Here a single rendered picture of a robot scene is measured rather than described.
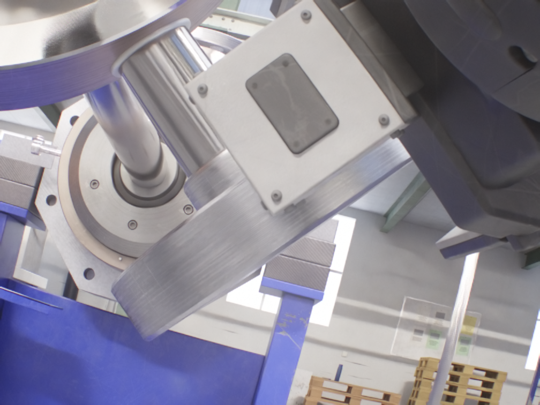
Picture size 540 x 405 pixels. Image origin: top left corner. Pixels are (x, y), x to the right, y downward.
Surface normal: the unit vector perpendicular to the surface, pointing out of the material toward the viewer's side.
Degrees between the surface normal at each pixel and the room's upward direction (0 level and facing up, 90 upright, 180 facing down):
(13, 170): 90
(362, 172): 75
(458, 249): 139
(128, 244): 125
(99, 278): 90
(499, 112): 144
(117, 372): 90
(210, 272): 112
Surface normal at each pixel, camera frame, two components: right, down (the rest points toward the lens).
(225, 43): 0.43, -0.04
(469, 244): -0.82, 0.55
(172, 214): 0.04, -0.15
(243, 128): -0.22, 0.10
